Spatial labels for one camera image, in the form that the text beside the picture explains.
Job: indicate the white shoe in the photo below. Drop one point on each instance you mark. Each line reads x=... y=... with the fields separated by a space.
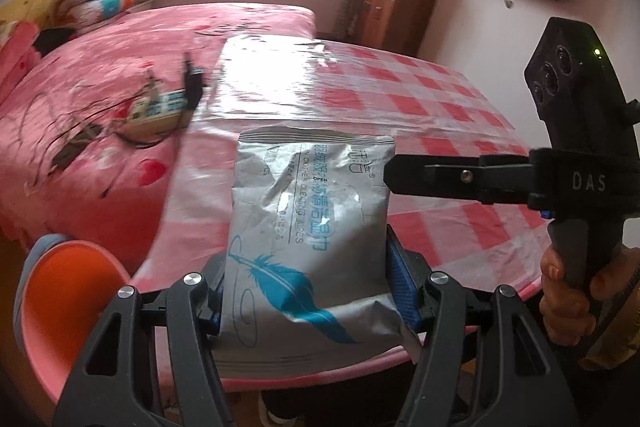
x=282 y=414

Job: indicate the person's right hand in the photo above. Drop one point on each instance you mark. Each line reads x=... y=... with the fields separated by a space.
x=552 y=302

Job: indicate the pink bed blanket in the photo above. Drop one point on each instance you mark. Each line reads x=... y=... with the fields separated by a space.
x=100 y=57

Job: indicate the beige power strip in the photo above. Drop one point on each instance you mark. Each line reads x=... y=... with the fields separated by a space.
x=155 y=117

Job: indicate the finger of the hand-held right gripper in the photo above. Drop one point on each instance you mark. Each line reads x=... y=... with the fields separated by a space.
x=450 y=177

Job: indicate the black plug adapter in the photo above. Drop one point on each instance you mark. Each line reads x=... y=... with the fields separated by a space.
x=192 y=87

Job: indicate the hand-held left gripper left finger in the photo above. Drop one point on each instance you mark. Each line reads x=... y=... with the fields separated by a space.
x=210 y=297

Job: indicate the floral pillow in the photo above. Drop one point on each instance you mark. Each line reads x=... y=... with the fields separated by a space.
x=7 y=28

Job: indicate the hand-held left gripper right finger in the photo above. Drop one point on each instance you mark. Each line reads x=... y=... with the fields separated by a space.
x=400 y=282

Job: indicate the orange plastic bin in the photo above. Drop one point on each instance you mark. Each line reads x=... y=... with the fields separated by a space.
x=65 y=307

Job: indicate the pink folded quilt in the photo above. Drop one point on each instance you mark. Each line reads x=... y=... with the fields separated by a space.
x=17 y=67

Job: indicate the silver wet wipes packet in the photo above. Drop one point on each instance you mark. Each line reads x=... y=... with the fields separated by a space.
x=300 y=232

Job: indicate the grey plug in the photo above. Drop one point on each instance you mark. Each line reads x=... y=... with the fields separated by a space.
x=151 y=87

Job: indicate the dark cloth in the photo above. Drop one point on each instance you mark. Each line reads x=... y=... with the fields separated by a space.
x=55 y=42

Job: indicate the brown wooden cabinet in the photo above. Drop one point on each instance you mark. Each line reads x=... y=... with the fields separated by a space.
x=405 y=17

